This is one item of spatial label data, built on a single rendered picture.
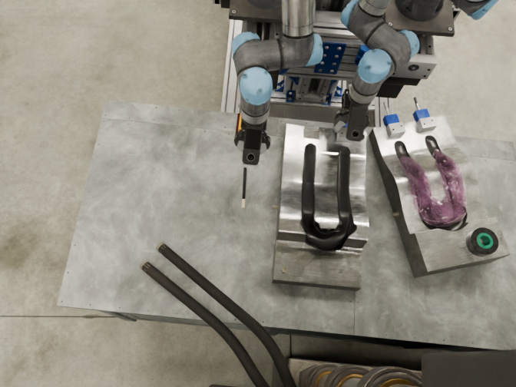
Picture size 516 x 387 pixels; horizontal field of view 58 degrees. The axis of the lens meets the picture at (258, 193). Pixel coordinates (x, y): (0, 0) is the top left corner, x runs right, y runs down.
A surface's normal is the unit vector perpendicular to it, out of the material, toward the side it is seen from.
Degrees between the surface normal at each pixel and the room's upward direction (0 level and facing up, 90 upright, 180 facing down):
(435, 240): 0
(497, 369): 90
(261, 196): 0
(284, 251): 0
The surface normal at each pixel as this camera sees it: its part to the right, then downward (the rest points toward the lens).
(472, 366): -1.00, -0.10
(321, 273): 0.04, -0.34
